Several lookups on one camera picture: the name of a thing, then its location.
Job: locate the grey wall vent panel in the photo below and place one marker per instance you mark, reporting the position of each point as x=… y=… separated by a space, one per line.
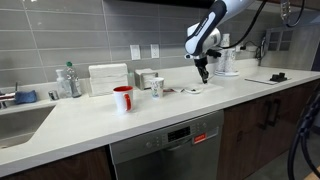
x=278 y=40

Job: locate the clear soap bottle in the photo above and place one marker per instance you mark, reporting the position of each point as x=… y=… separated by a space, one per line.
x=61 y=85

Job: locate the clear bottle green cap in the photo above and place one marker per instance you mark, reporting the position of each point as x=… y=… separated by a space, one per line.
x=73 y=81

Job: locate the chrome kitchen faucet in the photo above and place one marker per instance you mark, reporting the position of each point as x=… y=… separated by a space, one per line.
x=6 y=97

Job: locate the white wall outlet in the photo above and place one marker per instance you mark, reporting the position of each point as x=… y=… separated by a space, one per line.
x=240 y=47
x=154 y=51

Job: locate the steel sink basin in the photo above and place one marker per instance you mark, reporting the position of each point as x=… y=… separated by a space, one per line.
x=20 y=126

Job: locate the small white plate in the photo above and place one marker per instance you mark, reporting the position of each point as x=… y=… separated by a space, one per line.
x=193 y=90

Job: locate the white light switch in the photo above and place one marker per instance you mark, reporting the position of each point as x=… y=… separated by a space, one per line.
x=135 y=52

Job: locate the black block object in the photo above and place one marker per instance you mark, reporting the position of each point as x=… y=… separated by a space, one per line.
x=278 y=77

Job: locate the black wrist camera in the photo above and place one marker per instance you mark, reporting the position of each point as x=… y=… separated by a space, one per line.
x=214 y=53

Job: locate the dark wood cabinet door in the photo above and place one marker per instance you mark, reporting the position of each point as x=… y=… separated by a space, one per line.
x=56 y=166
x=246 y=143

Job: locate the stainless steel dishwasher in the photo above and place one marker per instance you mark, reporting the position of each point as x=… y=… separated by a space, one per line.
x=166 y=146

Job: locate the red white packet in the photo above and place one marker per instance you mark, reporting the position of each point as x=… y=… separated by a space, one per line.
x=173 y=90

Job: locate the small metal can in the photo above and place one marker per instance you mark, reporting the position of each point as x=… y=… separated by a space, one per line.
x=53 y=95

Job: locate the white translucent mat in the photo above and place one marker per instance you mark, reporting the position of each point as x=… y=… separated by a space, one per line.
x=213 y=86

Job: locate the metal napkin dispenser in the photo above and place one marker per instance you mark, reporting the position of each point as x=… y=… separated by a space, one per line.
x=146 y=79

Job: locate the round white tray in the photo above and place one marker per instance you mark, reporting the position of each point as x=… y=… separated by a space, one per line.
x=226 y=74

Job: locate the short printed paper cup stack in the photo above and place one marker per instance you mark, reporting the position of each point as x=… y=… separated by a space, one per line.
x=231 y=61

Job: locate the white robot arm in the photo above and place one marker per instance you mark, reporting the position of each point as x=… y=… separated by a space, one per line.
x=206 y=26

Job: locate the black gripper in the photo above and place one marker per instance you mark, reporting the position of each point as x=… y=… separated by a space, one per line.
x=201 y=62

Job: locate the blue sponge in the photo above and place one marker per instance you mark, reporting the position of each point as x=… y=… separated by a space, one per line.
x=25 y=97

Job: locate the white paper towel stack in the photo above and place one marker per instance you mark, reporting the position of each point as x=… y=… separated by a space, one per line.
x=108 y=79

